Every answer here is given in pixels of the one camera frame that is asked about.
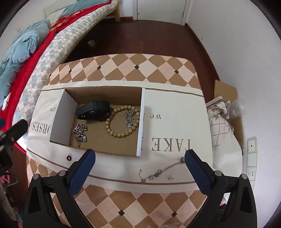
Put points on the small round floor object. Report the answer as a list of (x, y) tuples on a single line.
[(91, 43)]

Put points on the white door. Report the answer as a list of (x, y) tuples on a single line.
[(160, 9)]

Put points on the cardboard box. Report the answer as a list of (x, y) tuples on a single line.
[(226, 89), (98, 140)]

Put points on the diamond pattern bed sheet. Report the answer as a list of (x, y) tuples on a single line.
[(65, 37)]

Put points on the gold stud earring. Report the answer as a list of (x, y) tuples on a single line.
[(170, 178)]

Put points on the cream printed cloth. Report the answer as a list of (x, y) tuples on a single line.
[(175, 109)]

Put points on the white power strip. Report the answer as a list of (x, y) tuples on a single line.
[(252, 144)]

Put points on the flat cardboard box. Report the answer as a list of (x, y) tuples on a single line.
[(226, 89)]

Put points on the white pillow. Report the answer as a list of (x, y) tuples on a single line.
[(53, 11)]

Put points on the floral patterned cushion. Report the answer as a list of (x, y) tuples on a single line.
[(219, 122)]

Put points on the black fitness band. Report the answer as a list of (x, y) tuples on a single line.
[(94, 107)]

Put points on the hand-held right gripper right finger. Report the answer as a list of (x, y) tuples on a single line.
[(197, 171)]

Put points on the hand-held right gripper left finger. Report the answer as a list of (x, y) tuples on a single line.
[(82, 168)]

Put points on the bed with checkered quilt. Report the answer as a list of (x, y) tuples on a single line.
[(39, 59)]

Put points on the wooden bed leg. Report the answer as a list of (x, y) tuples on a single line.
[(117, 11)]

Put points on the light blue quilt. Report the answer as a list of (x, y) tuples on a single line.
[(22, 48), (87, 6)]

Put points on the clear bubble wrap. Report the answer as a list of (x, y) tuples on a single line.
[(237, 109)]

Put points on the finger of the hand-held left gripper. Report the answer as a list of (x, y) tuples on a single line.
[(18, 129)]

